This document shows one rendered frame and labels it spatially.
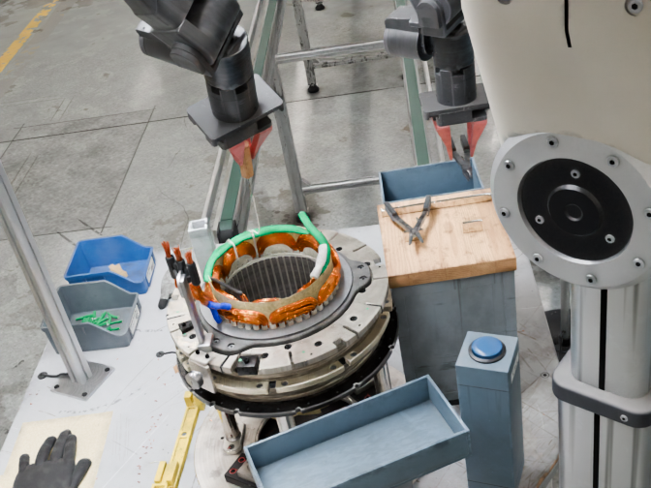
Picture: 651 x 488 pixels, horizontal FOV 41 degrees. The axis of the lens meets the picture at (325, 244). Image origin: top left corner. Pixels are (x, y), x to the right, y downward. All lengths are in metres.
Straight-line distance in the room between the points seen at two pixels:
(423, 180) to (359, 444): 0.60
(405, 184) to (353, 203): 1.93
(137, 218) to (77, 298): 1.90
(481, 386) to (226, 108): 0.49
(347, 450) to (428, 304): 0.32
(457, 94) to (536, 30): 0.63
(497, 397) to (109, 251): 1.06
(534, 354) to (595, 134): 0.91
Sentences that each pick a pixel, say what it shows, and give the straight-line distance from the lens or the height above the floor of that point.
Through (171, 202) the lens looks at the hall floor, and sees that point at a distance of 3.78.
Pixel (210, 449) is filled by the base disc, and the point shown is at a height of 0.80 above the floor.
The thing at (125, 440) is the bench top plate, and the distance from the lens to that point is 1.56.
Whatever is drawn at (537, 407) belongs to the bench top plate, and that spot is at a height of 0.78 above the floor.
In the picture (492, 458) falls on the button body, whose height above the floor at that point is 0.86.
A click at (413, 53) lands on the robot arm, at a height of 1.35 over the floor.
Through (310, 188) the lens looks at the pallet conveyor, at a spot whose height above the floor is 0.15.
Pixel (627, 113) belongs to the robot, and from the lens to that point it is 0.65.
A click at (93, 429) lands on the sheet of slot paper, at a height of 0.78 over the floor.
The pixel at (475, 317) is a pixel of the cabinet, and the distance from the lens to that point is 1.35.
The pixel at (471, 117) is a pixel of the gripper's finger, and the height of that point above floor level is 1.26.
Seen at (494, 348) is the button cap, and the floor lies 1.04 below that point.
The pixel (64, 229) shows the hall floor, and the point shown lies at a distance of 3.84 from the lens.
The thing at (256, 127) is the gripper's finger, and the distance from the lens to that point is 1.05.
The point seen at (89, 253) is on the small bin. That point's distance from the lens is 1.99.
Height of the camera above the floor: 1.83
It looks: 34 degrees down
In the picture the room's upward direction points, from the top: 11 degrees counter-clockwise
